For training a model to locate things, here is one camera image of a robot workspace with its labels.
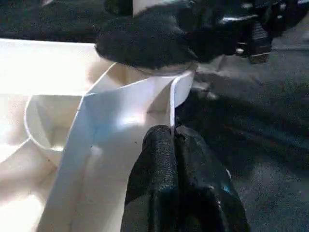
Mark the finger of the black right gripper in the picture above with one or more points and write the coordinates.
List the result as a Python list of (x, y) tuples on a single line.
[(145, 41), (118, 6)]

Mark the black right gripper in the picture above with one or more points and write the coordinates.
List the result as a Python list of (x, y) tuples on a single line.
[(241, 24)]

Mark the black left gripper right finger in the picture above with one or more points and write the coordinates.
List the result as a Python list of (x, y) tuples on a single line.
[(207, 193)]

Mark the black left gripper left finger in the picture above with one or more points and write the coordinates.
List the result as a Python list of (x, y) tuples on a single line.
[(152, 183)]

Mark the white plastic table leg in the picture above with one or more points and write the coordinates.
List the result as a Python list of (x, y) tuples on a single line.
[(145, 6)]

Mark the white plastic table top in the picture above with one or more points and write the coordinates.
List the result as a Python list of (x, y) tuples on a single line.
[(48, 87)]

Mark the black plastic mat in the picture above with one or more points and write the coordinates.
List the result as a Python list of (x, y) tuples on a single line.
[(260, 135)]

